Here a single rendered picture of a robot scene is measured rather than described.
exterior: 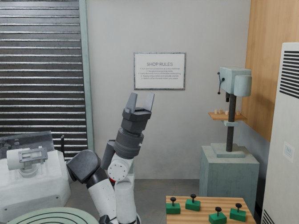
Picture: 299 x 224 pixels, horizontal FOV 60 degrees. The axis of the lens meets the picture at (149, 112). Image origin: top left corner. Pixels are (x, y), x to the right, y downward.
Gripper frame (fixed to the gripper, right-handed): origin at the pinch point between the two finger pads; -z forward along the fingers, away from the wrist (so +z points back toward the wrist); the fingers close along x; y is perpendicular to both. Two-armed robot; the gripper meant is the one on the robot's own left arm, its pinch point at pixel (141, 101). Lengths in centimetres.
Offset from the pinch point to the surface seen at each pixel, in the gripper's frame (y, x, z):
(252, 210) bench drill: -47, -196, 103
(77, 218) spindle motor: -18.9, 42.3, 11.3
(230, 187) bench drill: -21, -181, 87
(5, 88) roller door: 260, -123, 85
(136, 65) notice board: 134, -201, 10
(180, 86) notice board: 82, -232, 19
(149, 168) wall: 86, -231, 137
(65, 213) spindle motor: -16.4, 42.4, 12.0
